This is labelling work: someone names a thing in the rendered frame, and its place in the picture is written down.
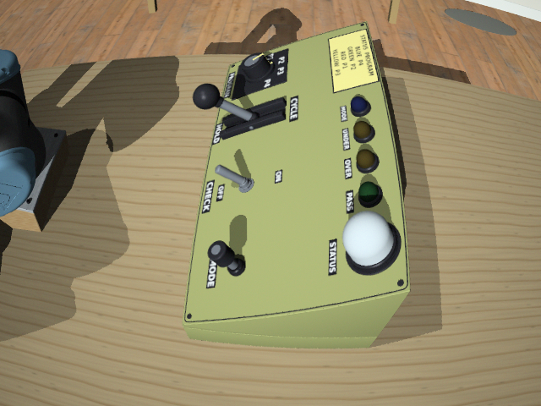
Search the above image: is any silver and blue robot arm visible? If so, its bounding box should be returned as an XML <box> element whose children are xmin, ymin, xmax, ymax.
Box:
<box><xmin>0</xmin><ymin>49</ymin><xmax>46</xmax><ymax>217</ymax></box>

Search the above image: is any green control console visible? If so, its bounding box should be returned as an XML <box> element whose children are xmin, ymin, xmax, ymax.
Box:
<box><xmin>182</xmin><ymin>21</ymin><xmax>410</xmax><ymax>348</ymax></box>

